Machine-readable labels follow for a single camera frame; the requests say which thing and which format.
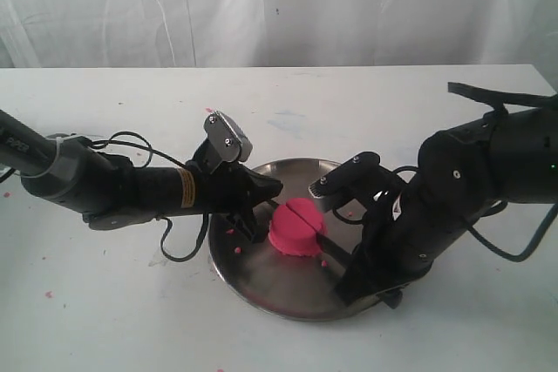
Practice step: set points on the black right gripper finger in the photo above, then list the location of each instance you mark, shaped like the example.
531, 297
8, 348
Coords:
391, 297
361, 276

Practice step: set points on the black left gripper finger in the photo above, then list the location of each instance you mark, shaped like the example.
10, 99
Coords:
261, 188
245, 222

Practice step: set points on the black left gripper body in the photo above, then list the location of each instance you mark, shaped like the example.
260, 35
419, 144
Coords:
153, 192

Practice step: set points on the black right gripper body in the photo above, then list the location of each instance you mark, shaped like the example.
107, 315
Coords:
453, 186

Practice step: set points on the black knife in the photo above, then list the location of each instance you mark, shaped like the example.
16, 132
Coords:
331, 248

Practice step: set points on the pink play dough lump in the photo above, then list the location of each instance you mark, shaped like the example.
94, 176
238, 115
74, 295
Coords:
298, 228

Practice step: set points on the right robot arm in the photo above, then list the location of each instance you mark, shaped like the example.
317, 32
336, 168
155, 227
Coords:
525, 155

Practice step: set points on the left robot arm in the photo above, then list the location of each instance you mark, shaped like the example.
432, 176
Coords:
110, 192

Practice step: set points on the round stainless steel plate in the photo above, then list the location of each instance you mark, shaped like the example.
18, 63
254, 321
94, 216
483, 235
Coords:
294, 287

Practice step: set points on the clear tape piece lower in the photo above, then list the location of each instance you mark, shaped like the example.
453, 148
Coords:
158, 260

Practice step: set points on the white backdrop sheet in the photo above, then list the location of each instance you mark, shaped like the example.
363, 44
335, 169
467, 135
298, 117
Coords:
219, 33

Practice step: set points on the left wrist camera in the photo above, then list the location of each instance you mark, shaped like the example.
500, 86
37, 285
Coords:
227, 138

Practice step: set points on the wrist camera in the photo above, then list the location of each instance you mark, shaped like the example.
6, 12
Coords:
227, 138
333, 189

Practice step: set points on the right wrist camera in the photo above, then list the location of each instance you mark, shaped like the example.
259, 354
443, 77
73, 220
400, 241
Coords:
333, 189

